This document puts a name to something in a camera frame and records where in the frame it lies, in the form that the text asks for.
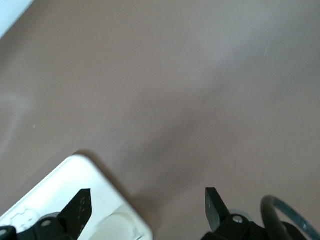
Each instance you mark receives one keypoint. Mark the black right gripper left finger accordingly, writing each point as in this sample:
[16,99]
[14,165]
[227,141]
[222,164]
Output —
[75,215]

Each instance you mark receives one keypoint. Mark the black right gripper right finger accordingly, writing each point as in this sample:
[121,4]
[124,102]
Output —
[222,222]

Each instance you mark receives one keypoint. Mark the white IKEA cup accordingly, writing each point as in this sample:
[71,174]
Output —
[120,225]

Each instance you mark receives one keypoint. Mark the white bear print tray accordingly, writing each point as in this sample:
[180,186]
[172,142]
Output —
[75,175]

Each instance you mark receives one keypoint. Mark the brown table cover sheet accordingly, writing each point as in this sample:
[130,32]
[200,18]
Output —
[175,75]

